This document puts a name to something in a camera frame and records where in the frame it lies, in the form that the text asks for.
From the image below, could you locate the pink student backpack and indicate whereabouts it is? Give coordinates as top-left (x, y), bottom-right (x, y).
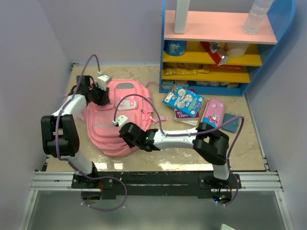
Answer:
top-left (73, 79), bottom-right (157, 157)

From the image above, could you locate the pink pencil case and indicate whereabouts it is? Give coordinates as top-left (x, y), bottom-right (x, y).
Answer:
top-left (200, 98), bottom-right (225, 127)

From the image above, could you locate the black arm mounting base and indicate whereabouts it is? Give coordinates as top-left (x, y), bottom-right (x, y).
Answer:
top-left (71, 171), bottom-right (242, 201)

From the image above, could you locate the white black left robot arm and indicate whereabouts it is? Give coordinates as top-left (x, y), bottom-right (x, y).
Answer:
top-left (41, 73), bottom-right (112, 188)

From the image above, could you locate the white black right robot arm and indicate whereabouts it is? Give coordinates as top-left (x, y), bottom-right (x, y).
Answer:
top-left (119, 122), bottom-right (231, 188)

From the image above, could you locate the yellow chips bag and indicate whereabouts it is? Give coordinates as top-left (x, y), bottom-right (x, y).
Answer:
top-left (163, 63), bottom-right (210, 76)

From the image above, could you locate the purple book underneath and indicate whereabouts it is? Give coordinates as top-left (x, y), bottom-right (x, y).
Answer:
top-left (174, 109), bottom-right (200, 127)

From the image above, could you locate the blue illustrated book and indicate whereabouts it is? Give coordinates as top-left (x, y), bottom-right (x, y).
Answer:
top-left (163, 84), bottom-right (205, 117)

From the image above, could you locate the blue round tin can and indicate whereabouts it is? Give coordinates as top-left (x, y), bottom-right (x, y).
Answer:
top-left (164, 40), bottom-right (187, 57)

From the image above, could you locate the dark blue notebook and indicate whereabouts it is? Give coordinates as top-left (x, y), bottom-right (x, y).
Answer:
top-left (222, 113), bottom-right (238, 133)

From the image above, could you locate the blue wooden shelf unit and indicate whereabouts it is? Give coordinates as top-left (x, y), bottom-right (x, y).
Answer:
top-left (160, 0), bottom-right (296, 96)

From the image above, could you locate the red flat package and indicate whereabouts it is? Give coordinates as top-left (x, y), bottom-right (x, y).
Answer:
top-left (208, 65), bottom-right (247, 73)

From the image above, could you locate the red snack box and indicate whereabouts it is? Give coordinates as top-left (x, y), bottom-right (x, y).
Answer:
top-left (200, 41), bottom-right (229, 66)

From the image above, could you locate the white tall bottle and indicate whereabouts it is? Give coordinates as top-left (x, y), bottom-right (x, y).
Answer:
top-left (174, 0), bottom-right (190, 34)

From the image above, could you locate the white plastic cup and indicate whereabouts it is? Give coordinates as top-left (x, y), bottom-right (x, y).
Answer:
top-left (224, 43), bottom-right (249, 58)

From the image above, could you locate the clear plastic water bottle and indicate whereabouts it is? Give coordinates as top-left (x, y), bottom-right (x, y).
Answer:
top-left (242, 0), bottom-right (274, 35)

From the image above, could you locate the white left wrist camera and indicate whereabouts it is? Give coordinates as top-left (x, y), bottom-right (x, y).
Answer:
top-left (96, 74), bottom-right (112, 91)

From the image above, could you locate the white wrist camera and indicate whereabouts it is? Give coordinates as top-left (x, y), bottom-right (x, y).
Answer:
top-left (112, 115), bottom-right (130, 128)
top-left (96, 74), bottom-right (112, 91)

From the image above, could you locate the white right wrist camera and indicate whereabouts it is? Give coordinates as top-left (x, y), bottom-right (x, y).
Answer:
top-left (112, 115), bottom-right (130, 128)

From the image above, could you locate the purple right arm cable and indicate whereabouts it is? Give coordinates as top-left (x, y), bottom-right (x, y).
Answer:
top-left (114, 94), bottom-right (245, 207)

